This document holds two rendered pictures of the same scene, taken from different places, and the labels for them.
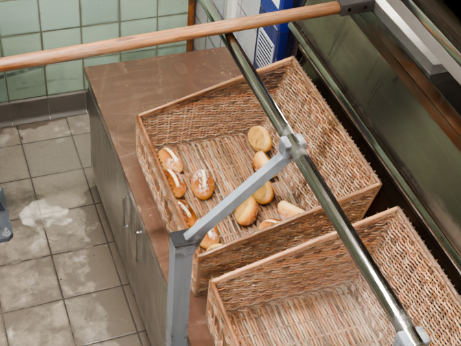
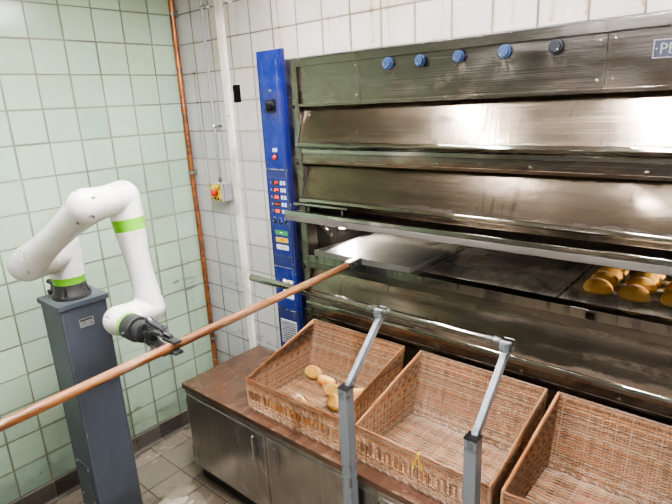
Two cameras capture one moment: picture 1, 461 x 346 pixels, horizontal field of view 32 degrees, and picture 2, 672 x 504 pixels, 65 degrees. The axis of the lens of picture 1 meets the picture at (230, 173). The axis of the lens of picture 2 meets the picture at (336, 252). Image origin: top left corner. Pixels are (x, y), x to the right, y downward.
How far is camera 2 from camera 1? 0.91 m
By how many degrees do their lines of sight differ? 35
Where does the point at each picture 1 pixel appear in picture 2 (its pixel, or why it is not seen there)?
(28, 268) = not seen: outside the picture
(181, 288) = (351, 424)
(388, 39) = (377, 271)
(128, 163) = (247, 412)
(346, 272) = (409, 402)
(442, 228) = (454, 339)
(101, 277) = not seen: outside the picture
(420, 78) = (405, 277)
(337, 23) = (337, 286)
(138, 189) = (264, 421)
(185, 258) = (350, 399)
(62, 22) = (138, 378)
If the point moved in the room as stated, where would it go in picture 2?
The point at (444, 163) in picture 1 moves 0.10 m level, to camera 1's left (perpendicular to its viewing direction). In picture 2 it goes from (437, 310) to (417, 315)
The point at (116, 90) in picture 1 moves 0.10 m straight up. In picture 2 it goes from (211, 385) to (208, 367)
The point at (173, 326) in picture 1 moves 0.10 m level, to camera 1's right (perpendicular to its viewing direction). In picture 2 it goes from (350, 458) to (374, 449)
